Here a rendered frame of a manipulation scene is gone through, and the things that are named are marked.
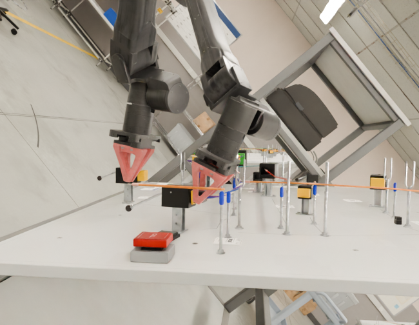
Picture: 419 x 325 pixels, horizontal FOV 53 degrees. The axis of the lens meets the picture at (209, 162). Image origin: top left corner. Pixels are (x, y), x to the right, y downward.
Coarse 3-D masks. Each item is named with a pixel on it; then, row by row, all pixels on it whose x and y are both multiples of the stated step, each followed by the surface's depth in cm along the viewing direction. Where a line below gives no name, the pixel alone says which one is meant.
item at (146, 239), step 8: (144, 232) 66; (152, 232) 66; (160, 232) 66; (136, 240) 62; (144, 240) 61; (152, 240) 61; (160, 240) 61; (168, 240) 62; (144, 248) 62; (152, 248) 62; (160, 248) 62
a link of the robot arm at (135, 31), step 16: (128, 0) 69; (144, 0) 68; (128, 16) 71; (144, 16) 71; (128, 32) 73; (144, 32) 73; (112, 48) 77; (128, 48) 74; (144, 48) 76; (128, 64) 77; (144, 64) 79
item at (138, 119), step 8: (128, 104) 82; (136, 104) 81; (128, 112) 82; (136, 112) 81; (144, 112) 82; (152, 112) 84; (128, 120) 82; (136, 120) 81; (144, 120) 82; (152, 120) 84; (128, 128) 82; (136, 128) 82; (144, 128) 82; (112, 136) 80; (120, 136) 82; (128, 136) 79; (136, 136) 79; (144, 136) 81; (152, 136) 84; (160, 136) 88
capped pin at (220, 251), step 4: (220, 192) 66; (220, 196) 66; (220, 200) 66; (220, 204) 67; (220, 208) 67; (220, 212) 67; (220, 216) 67; (220, 220) 67; (220, 224) 67; (220, 228) 67; (220, 232) 67; (220, 236) 67; (220, 240) 67; (220, 244) 67; (220, 248) 67; (216, 252) 67; (220, 252) 67; (224, 252) 67
